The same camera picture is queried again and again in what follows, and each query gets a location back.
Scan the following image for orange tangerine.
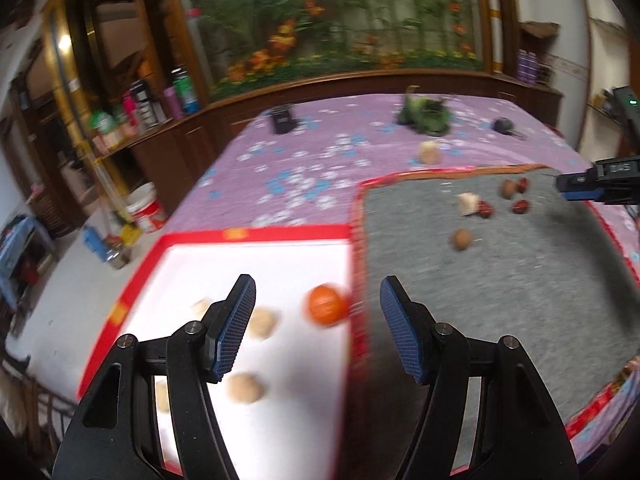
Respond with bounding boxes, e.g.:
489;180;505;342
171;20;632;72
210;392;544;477
305;284;351;328

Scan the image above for dark steel thermos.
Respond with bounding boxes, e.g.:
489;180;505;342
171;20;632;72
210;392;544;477
131;80;160;133

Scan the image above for green snack bag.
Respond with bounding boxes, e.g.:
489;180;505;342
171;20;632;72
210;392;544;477
90;110;121;136

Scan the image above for black car key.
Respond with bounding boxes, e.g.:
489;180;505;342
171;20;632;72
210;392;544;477
492;117;528;141

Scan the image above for white plastic bucket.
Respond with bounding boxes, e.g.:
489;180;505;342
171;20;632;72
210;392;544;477
125;182;168;233

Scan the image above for blue plastic jug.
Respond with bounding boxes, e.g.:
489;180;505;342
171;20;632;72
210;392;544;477
82;227;108;263

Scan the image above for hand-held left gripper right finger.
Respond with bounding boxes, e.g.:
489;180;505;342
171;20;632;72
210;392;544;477
379;275;581;480

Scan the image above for wooden wall shelf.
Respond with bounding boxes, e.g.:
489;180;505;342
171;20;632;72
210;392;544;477
519;21;560;38

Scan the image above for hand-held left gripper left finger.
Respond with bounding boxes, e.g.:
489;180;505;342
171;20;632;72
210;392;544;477
52;274;257;480

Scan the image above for pink bottle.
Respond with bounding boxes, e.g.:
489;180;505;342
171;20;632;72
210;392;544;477
121;94;140;133

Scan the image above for glass tank with artificial flowers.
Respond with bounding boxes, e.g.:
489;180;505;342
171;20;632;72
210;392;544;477
182;0;493;98

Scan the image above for green plastic bottle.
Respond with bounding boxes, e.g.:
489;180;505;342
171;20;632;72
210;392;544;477
171;67;200;115

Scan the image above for green leafy vegetable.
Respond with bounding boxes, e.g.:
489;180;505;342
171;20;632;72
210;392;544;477
396;85;455;136

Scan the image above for blue plastic stool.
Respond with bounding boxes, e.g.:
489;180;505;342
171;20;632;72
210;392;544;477
0;215;56;301

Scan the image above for grey felt mat red border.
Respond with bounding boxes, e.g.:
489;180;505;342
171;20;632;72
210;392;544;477
345;162;640;478

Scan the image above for red box with white inside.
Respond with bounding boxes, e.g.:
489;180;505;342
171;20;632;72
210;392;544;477
77;224;368;480

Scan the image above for black clamp mount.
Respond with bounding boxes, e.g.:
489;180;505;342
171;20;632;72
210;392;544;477
267;104;298;135

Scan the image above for purple bottle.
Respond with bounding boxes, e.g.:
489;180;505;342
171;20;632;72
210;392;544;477
162;87;185;121

